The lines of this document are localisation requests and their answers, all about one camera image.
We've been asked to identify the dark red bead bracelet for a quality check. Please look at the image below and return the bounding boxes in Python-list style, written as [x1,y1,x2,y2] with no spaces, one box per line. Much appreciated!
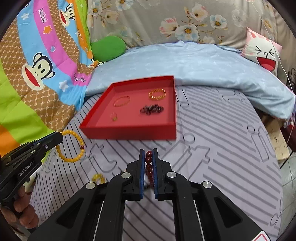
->
[144,150,155,188]

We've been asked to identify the yellow amber bead bracelet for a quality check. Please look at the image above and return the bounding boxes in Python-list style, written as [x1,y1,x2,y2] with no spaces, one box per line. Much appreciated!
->
[56,129,86,163]

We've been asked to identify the dark garnet multi-strand bracelet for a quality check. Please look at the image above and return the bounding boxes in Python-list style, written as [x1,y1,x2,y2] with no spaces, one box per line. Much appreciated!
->
[139,103,165,115]

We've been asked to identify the person's left hand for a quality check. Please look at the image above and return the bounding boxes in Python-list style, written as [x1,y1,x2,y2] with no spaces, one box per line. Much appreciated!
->
[1,186,39,232]

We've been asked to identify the red shallow tray box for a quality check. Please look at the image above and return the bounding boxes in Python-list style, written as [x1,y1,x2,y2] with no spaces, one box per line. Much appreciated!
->
[80,75,177,141]

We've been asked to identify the wide gold cuff bangle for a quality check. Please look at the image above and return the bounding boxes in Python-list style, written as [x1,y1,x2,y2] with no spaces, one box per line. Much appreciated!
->
[149,88,166,101]

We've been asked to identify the thin gold bangle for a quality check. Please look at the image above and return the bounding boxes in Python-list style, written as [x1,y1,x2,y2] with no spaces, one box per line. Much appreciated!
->
[113,95,130,108]

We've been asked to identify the grey striped bed cover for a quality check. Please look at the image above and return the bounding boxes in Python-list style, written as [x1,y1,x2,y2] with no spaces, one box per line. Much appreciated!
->
[31,86,283,240]

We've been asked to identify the colourful monkey cartoon blanket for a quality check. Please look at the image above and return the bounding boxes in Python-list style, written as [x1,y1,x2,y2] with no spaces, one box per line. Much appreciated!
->
[1,1,98,155]

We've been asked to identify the light blue pillow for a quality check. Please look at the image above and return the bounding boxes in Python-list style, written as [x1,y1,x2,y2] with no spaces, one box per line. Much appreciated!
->
[85,41,295,120]

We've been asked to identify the green plush cushion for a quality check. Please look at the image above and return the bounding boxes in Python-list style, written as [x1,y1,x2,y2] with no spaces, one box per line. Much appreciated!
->
[91,36,126,62]

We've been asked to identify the grey floral pillow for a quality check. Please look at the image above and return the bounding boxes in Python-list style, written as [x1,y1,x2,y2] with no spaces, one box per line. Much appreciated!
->
[86,1,288,48]

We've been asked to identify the white pink bunny cushion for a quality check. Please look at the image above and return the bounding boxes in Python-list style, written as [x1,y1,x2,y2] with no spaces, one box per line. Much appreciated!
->
[241,28,282,75]

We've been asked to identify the yellow citrine chunky bracelet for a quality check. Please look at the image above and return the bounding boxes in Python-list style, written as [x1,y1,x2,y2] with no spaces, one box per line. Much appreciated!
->
[91,173,107,185]

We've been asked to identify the white charging cable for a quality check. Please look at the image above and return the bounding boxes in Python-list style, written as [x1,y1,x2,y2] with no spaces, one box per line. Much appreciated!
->
[250,0,293,144]

